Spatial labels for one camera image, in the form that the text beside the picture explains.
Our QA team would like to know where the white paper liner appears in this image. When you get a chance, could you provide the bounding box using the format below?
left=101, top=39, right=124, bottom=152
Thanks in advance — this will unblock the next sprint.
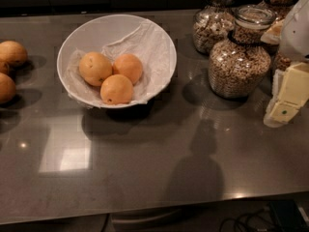
left=63, top=19, right=172, bottom=108

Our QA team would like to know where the orange front in bowl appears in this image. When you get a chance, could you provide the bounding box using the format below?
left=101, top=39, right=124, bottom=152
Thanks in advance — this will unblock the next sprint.
left=100, top=74, right=133, bottom=105

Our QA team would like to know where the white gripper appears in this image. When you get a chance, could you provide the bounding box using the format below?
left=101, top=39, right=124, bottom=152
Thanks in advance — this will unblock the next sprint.
left=261, top=0, right=309, bottom=128

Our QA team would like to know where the rear right glass jar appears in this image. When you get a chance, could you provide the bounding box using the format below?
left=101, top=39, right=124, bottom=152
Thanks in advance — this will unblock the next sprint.
left=260, top=0, right=294, bottom=72

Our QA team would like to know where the orange on table top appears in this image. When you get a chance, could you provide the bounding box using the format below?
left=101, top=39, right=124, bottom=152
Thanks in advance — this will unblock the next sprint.
left=0, top=41, right=28, bottom=67

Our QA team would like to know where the orange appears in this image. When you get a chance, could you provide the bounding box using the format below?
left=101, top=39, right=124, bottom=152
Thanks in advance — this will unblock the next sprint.
left=78, top=51, right=112, bottom=87
left=100, top=74, right=133, bottom=105
left=0, top=72, right=16, bottom=103
left=0, top=41, right=28, bottom=67
left=0, top=61, right=10, bottom=74
left=113, top=53, right=143, bottom=85

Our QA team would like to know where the front glass cereal jar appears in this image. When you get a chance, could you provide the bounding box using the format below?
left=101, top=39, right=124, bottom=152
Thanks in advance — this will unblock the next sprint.
left=209, top=5, right=276, bottom=99

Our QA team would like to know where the white bowl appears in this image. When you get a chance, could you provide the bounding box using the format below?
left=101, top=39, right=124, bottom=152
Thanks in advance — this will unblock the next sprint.
left=56, top=14, right=178, bottom=110

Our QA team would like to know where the black power adapter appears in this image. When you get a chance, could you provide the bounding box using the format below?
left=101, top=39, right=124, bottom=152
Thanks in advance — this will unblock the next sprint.
left=268, top=200, right=309, bottom=232

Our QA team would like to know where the black cable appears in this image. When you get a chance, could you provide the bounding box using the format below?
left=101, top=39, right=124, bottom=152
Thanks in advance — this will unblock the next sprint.
left=219, top=206, right=274, bottom=232

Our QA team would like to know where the orange on table bottom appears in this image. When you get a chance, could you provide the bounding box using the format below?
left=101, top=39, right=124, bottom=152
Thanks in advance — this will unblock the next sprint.
left=0, top=72, right=16, bottom=103

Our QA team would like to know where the rear left glass jar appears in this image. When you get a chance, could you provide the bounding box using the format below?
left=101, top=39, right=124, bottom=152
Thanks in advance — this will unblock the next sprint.
left=192, top=0, right=234, bottom=54

